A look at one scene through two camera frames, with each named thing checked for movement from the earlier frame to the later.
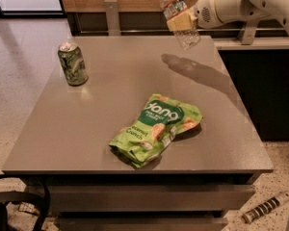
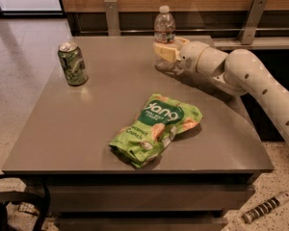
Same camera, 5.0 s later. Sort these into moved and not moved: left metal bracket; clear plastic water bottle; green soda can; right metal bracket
Moved: clear plastic water bottle
Not moved: left metal bracket; right metal bracket; green soda can
